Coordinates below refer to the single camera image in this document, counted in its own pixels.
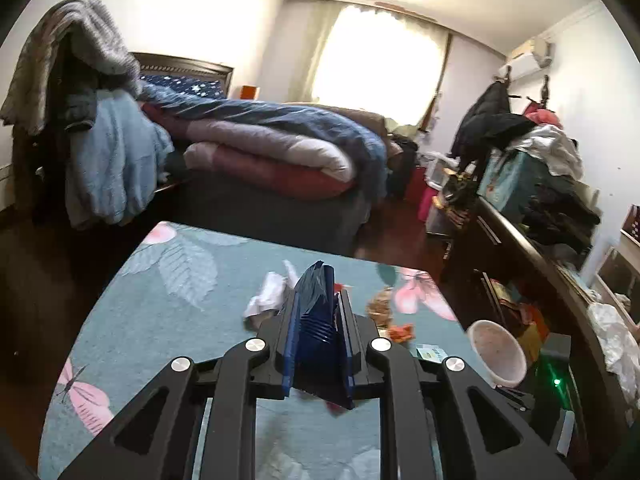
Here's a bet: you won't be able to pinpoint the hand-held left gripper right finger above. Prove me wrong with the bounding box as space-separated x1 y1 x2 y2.
327 267 576 480

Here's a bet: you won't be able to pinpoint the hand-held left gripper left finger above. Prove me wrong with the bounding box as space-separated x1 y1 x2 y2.
57 261 333 480

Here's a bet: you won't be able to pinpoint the pale pink trash bin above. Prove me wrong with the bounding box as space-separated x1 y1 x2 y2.
466 320 528 388

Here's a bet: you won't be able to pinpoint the white tissue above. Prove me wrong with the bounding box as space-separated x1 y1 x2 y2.
242 260 301 321

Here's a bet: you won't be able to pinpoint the brown dried peel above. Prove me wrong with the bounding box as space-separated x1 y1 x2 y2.
366 287 396 328

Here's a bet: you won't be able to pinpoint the small cardboard box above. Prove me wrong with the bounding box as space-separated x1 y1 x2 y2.
415 344 448 363

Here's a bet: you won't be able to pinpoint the white plastic bag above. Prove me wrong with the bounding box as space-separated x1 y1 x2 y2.
586 302 640 393

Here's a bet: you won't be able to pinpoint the dark wooden dresser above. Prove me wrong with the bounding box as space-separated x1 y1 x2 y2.
440 192 640 461

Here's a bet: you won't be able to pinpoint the teal floral tablecloth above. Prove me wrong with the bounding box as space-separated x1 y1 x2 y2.
37 220 488 480

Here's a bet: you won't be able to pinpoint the bed with grey sheet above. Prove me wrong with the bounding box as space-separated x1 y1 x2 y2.
165 160 373 258

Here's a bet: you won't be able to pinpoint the pile of dark clothes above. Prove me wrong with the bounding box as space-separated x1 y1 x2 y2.
520 175 602 263

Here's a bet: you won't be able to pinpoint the white plastic storage box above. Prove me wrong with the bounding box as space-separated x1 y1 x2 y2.
425 204 458 237

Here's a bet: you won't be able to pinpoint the pink plastic bin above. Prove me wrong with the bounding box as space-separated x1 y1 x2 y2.
417 187 437 224

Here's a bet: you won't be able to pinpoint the folded pink and grey quilt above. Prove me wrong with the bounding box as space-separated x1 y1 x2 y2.
142 102 358 200

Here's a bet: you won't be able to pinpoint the pink and white storage bins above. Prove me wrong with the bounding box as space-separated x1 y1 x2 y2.
424 154 461 192

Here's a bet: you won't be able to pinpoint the white cloth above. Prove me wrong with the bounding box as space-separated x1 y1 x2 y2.
510 124 585 179

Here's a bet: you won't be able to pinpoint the brown blanket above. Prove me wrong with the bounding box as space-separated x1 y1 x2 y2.
330 106 405 161

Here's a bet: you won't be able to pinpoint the black hanging coat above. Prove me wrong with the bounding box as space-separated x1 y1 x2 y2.
450 80 538 161

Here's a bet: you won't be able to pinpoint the white window curtain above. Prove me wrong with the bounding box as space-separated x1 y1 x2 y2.
311 2 452 128

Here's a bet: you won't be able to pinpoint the white air conditioner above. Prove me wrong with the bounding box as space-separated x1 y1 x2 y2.
504 35 555 81

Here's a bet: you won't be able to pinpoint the dark wooden headboard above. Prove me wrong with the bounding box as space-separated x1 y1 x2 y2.
129 51 235 98

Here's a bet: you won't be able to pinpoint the grey knit blanket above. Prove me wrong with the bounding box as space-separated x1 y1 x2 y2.
0 0 143 136

